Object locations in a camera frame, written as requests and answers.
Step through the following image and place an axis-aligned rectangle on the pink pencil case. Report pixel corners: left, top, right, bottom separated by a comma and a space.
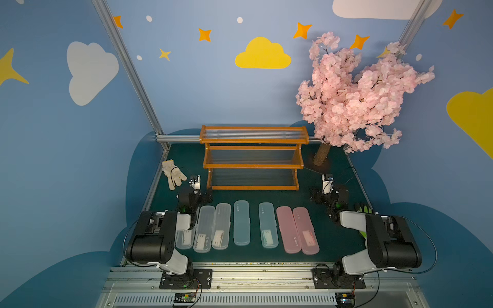
276, 206, 301, 254
293, 207, 320, 255

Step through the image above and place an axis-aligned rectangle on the light blue pencil case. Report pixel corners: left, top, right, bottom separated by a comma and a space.
259, 202, 279, 248
233, 200, 250, 246

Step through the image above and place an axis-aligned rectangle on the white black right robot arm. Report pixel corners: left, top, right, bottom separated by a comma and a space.
309, 188, 422, 278

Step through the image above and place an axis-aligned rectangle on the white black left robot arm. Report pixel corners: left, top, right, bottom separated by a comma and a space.
123, 187, 213, 277

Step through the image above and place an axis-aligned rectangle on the clear pencil case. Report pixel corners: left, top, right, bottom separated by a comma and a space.
211, 203, 231, 250
175, 228, 196, 250
193, 205, 216, 253

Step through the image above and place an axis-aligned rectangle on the orange three-tier shelf rack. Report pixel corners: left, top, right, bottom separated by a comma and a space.
200, 126, 309, 191

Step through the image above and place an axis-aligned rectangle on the green black work glove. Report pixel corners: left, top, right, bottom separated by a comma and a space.
355, 202, 373, 240

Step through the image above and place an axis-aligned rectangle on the beige knit work glove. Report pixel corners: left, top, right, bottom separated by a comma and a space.
161, 160, 187, 191

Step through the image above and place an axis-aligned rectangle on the pink blossom artificial tree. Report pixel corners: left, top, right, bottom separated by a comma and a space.
296, 32, 435, 171

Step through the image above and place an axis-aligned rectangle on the left green circuit board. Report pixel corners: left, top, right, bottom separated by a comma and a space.
173, 293, 196, 305

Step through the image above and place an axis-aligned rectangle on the right circuit board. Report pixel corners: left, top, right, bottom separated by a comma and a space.
335, 293, 356, 308

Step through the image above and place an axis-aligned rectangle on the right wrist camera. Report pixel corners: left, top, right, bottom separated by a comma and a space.
322, 174, 334, 195

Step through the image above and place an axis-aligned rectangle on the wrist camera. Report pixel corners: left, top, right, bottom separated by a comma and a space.
189, 175, 200, 191
322, 174, 334, 195

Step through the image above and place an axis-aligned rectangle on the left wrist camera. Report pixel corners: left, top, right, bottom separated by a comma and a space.
189, 175, 200, 191

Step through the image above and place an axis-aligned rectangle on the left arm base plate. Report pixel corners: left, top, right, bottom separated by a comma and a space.
159, 268, 213, 290

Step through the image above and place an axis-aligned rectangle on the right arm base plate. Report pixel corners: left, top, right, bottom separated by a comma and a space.
311, 268, 366, 290

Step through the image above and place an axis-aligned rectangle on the aluminium front rail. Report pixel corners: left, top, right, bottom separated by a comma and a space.
96, 262, 429, 307

